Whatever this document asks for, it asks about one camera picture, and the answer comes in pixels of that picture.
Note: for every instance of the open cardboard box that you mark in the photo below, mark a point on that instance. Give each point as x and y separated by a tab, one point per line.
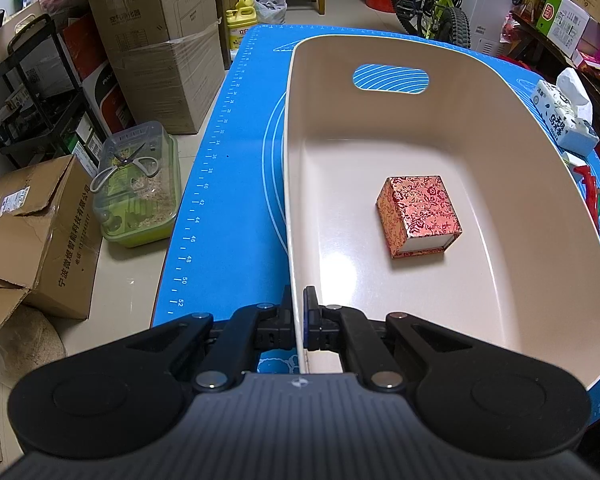
55	240

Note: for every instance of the white tissue pack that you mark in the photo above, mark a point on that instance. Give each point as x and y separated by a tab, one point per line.
560	120

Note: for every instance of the white freezer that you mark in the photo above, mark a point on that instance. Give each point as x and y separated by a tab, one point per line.
490	5

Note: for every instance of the green white carton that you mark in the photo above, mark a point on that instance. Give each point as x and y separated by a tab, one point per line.
565	20

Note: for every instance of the white plastic bag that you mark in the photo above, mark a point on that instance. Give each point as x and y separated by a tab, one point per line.
270	7

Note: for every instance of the grey scissors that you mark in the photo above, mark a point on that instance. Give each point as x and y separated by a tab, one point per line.
128	161

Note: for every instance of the green black bicycle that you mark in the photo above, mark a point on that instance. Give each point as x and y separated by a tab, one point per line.
457	25

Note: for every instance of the beige sack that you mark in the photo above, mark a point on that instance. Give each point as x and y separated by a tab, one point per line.
25	345

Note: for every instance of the plastic-wrapped cardboard box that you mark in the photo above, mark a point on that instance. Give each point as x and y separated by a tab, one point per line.
170	85

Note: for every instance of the green transparent container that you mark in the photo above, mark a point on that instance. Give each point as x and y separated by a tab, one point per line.
140	220

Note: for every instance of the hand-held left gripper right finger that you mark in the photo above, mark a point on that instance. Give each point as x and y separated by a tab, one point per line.
308	320

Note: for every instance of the red patterned box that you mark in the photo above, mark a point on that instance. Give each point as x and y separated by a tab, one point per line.
420	205

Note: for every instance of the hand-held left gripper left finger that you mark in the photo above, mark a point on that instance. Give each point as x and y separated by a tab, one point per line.
289	320

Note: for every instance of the red tool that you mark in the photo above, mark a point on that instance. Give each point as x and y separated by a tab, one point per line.
589	195

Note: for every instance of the blue silicone mat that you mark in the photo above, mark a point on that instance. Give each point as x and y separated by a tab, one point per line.
240	185

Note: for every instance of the red black carton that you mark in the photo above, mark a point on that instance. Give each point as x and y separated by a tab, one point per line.
105	100

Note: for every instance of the tall cardboard box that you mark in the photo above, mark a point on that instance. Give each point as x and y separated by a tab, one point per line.
150	5

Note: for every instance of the yellow jug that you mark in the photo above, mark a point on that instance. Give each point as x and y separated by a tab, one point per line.
240	30

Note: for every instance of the dark wooden table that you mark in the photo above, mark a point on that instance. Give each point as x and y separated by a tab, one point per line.
535	40

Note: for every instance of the black shelf cart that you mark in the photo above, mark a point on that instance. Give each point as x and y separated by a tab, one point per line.
72	80

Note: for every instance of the beige plastic bin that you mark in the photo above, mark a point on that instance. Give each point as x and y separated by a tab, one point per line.
430	125

